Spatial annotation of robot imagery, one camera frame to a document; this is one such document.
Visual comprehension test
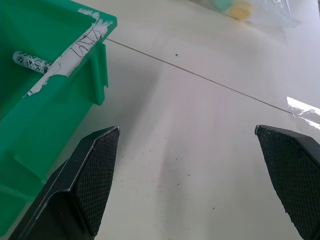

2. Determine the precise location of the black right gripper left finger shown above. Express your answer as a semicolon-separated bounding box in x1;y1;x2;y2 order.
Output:
8;126;121;240

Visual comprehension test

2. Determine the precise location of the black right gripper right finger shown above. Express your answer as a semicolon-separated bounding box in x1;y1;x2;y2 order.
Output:
254;124;320;240

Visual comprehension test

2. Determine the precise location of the green plastic bin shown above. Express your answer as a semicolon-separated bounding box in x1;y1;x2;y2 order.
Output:
0;0;118;237

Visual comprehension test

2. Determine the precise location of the clear plastic wrap piece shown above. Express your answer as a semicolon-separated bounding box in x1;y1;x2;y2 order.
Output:
286;96;320;131

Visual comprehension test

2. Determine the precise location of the white battery with black icons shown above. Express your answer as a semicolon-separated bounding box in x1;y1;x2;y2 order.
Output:
12;50;54;75

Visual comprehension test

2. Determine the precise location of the clear plastic bag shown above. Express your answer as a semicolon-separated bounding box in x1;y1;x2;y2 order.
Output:
186;0;303;30

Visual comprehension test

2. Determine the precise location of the blurry yellow round object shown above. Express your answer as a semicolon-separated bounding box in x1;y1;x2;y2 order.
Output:
229;1;254;21

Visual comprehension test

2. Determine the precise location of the blurry green round object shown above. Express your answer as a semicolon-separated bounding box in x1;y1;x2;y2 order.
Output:
211;0;235;12

